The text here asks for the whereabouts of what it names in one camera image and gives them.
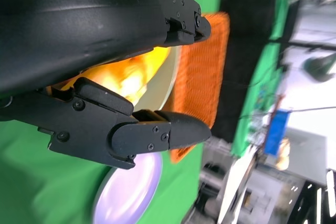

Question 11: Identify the orange wicker basket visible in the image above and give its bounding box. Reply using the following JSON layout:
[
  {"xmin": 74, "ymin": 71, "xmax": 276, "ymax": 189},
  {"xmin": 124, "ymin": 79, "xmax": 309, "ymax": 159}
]
[{"xmin": 161, "ymin": 11, "xmax": 232, "ymax": 164}]

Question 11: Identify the lavender round plate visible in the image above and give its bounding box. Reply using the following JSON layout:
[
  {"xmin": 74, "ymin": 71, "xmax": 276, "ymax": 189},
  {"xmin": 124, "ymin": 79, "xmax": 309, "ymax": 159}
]
[{"xmin": 92, "ymin": 153, "xmax": 163, "ymax": 224}]

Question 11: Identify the pale green round bowl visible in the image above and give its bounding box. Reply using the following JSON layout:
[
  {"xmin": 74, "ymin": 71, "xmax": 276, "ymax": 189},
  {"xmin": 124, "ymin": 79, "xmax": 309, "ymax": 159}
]
[{"xmin": 78, "ymin": 44, "xmax": 182, "ymax": 112}]

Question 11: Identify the green tablecloth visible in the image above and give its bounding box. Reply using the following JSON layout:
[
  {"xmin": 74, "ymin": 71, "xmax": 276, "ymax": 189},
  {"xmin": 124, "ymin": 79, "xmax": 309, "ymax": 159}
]
[{"xmin": 0, "ymin": 0, "xmax": 224, "ymax": 224}]

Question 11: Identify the black backdrop curtain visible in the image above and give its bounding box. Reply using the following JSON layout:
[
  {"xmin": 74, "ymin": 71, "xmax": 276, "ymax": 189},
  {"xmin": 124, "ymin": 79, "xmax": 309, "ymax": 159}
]
[{"xmin": 209, "ymin": 0, "xmax": 289, "ymax": 143}]

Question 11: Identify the plain orange donut bread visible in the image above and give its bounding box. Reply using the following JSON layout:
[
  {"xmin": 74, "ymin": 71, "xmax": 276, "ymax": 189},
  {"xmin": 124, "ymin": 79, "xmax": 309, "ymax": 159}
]
[{"xmin": 60, "ymin": 47, "xmax": 171, "ymax": 91}]

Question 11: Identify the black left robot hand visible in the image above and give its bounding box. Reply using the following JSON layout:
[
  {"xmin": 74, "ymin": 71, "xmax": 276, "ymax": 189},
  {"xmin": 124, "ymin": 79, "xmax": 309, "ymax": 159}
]
[{"xmin": 0, "ymin": 0, "xmax": 212, "ymax": 170}]

